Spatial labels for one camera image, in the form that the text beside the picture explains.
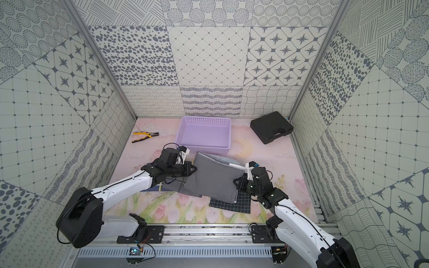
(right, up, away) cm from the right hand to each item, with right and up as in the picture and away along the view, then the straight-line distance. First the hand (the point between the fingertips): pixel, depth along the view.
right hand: (234, 182), depth 82 cm
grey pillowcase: (-11, +2, +1) cm, 11 cm away
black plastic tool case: (+23, +28, +27) cm, 45 cm away
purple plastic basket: (-16, +23, +25) cm, 38 cm away
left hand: (-19, +8, +2) cm, 21 cm away
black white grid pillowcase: (+4, -11, 0) cm, 12 cm away
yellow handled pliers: (-54, +24, +29) cm, 66 cm away
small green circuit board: (-45, -27, -10) cm, 53 cm away
